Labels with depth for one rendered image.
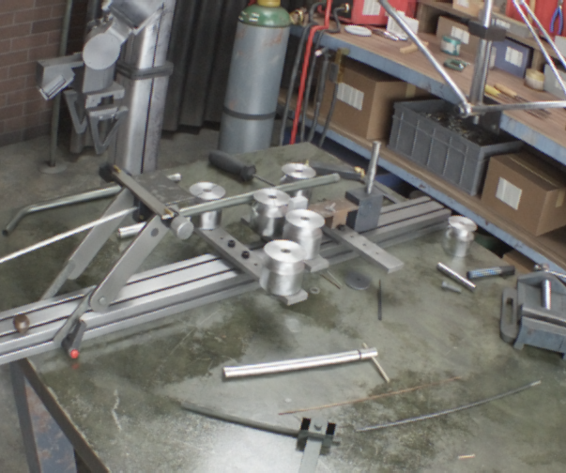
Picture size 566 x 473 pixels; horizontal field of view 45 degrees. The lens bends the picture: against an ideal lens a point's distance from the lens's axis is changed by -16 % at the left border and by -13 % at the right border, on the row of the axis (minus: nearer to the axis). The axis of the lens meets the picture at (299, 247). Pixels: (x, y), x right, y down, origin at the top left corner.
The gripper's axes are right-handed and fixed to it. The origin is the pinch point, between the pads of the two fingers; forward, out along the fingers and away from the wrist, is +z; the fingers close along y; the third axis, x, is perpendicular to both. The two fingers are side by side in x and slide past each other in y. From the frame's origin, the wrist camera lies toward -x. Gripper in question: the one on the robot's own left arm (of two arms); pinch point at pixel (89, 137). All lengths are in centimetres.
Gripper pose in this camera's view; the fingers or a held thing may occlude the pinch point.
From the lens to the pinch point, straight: 117.9
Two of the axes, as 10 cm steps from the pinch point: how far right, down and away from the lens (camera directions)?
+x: 7.9, -1.9, 5.9
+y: 6.0, 4.7, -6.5
